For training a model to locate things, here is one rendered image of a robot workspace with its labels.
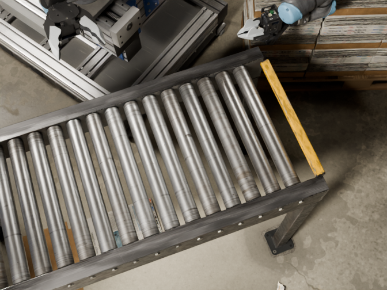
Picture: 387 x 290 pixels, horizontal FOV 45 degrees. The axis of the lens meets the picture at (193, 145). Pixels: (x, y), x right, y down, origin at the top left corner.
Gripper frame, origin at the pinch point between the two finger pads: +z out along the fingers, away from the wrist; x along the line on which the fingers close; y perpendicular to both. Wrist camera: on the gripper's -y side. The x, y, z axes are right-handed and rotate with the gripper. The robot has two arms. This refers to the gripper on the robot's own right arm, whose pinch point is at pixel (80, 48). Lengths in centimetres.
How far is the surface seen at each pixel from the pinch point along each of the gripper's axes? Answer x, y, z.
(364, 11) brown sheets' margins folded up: -117, 45, -9
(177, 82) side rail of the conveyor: -31, 40, -5
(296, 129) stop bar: -55, 34, 29
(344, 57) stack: -122, 78, -9
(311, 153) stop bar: -55, 34, 37
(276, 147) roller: -47, 37, 30
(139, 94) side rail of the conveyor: -18.1, 41.5, -7.3
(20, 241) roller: 33, 50, 20
